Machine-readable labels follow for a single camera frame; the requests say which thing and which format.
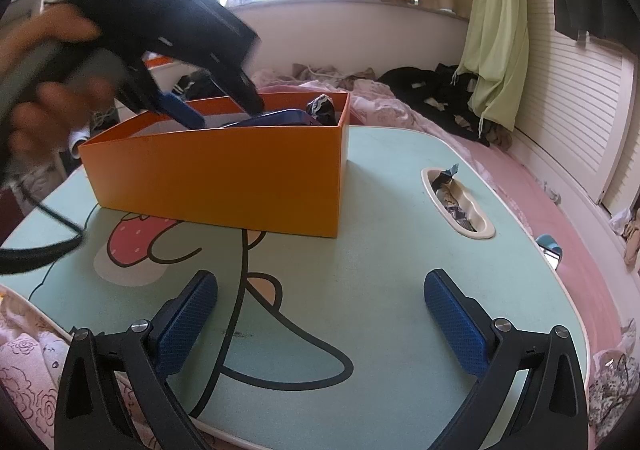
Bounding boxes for black clothes pile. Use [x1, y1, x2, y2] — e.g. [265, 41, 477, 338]
[377, 62, 493, 146]

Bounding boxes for beige crumpled clothes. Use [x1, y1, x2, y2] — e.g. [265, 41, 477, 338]
[292, 62, 378, 83]

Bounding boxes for light green hanging garment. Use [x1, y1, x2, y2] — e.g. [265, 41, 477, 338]
[459, 0, 531, 133]

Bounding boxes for pink rose print blanket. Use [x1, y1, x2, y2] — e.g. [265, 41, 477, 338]
[0, 285, 151, 450]

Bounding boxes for person's left hand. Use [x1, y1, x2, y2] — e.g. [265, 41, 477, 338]
[0, 5, 118, 166]

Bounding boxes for blue striped pouch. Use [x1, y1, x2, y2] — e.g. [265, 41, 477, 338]
[220, 109, 321, 130]

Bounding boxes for white louvered door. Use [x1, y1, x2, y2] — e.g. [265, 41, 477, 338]
[515, 0, 640, 216]

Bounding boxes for crumpled printed wrapper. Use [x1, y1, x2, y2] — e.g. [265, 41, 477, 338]
[440, 185, 478, 233]

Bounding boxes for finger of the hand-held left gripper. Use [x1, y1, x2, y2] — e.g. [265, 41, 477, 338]
[120, 65, 207, 131]
[212, 57, 266, 115]

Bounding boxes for orange cardboard box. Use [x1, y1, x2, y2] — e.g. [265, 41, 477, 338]
[77, 91, 351, 238]

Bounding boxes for black cable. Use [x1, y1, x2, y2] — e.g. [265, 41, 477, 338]
[0, 175, 86, 276]

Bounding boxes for small blue white object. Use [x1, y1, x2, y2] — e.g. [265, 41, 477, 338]
[535, 234, 565, 271]

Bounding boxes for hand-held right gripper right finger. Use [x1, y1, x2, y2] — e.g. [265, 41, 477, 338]
[423, 268, 590, 450]

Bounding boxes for floral patterned cloth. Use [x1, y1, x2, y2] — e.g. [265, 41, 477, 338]
[590, 320, 640, 431]

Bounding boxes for pink bed sheet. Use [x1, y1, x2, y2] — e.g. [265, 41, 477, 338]
[450, 130, 640, 450]

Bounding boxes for pink floral quilt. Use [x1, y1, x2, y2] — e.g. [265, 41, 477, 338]
[250, 65, 493, 148]

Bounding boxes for black striped clothes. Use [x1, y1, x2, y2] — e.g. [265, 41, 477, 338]
[170, 71, 228, 102]

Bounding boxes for black white fabric item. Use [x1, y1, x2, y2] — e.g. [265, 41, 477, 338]
[306, 94, 337, 127]

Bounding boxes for green cartoon desktop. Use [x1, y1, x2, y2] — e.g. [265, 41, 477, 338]
[0, 122, 588, 450]

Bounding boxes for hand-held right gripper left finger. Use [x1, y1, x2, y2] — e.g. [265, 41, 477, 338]
[54, 270, 221, 450]

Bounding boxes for blue tipped foil wrapper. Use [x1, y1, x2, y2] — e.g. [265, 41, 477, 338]
[432, 164, 460, 196]

